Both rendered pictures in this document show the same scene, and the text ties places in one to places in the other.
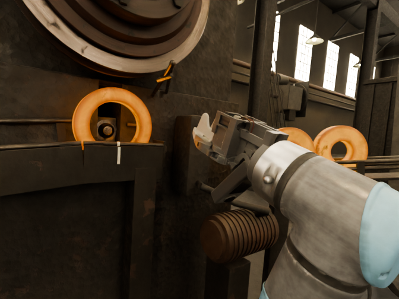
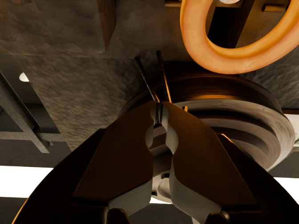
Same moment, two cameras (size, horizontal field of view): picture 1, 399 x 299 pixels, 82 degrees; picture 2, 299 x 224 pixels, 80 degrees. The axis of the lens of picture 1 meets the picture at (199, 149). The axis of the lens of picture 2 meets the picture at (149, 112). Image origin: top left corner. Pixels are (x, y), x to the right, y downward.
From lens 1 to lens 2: 0.44 m
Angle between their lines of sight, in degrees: 61
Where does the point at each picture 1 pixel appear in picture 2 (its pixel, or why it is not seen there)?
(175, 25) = (157, 149)
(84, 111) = (292, 41)
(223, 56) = (54, 97)
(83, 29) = (257, 129)
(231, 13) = (65, 128)
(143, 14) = not seen: hidden behind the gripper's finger
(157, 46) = not seen: hidden behind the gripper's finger
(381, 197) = not seen: outside the picture
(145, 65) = (190, 106)
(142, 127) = (203, 17)
